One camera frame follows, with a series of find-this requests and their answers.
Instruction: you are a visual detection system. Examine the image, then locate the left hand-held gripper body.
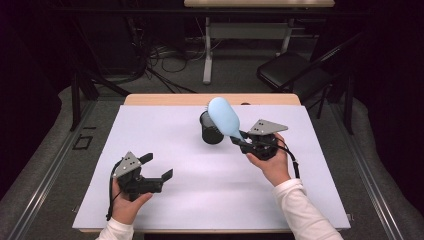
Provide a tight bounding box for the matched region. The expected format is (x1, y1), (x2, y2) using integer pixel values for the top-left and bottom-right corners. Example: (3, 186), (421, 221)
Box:
(112, 151), (164, 202)

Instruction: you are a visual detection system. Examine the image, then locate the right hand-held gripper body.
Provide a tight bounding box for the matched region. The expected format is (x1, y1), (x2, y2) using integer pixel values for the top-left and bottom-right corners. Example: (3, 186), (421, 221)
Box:
(239, 118), (289, 162)

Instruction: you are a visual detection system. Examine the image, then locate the black mesh pen cup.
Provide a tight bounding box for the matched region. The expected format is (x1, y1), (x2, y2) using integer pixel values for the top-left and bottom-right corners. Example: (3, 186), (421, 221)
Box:
(199, 110), (225, 145)

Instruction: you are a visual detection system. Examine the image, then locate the person's left hand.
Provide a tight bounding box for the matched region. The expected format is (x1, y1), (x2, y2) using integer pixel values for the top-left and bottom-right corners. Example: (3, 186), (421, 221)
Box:
(111, 178), (154, 225)

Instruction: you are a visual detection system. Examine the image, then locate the person's right hand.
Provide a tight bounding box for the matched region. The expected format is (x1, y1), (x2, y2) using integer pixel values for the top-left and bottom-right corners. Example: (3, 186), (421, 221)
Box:
(245, 132), (293, 188)

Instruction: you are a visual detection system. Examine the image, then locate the white table mat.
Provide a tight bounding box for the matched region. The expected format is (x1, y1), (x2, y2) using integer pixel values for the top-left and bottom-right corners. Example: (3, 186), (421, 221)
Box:
(72, 104), (352, 231)

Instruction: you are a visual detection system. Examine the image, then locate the wooden table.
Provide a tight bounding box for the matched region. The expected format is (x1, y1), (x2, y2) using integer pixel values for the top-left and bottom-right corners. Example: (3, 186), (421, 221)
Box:
(78, 93), (345, 234)

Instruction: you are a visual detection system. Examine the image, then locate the black folding chair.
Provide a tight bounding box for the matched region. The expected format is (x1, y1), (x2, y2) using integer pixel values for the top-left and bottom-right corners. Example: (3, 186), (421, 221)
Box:
(256, 30), (366, 120)

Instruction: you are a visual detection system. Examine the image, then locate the black metal stand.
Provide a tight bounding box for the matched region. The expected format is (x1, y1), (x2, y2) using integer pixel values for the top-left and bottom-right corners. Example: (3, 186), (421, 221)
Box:
(342, 73), (355, 136)
(69, 69), (132, 132)

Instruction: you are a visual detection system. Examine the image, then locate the white-legged desk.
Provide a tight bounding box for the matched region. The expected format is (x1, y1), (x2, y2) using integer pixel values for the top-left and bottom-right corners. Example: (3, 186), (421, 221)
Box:
(183, 0), (336, 85)

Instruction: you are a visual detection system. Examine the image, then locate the left hand-held gripper cable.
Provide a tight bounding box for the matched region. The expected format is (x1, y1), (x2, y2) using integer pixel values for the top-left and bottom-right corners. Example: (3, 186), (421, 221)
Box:
(105, 159), (124, 222)

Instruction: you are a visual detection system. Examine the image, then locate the hand-held gripper cable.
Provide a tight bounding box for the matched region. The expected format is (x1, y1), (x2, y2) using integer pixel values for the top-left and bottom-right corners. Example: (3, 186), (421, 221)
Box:
(266, 139), (301, 179)
(105, 159), (124, 222)

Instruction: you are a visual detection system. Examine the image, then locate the right hand-held gripper cable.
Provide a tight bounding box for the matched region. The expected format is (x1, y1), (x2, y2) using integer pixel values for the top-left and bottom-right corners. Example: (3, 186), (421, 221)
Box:
(266, 139), (301, 179)

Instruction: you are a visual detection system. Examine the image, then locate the grey floor rail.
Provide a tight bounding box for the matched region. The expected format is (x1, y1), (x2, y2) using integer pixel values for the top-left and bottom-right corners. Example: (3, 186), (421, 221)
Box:
(328, 103), (405, 240)
(4, 99), (98, 240)

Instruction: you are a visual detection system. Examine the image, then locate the bundle of floor cables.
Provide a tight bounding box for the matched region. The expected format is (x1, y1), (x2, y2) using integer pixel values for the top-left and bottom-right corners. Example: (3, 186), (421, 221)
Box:
(131, 16), (223, 95)

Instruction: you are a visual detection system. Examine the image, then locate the black horizontal frame bar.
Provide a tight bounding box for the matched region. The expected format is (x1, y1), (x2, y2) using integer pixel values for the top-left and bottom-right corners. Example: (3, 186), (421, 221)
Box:
(46, 7), (371, 18)

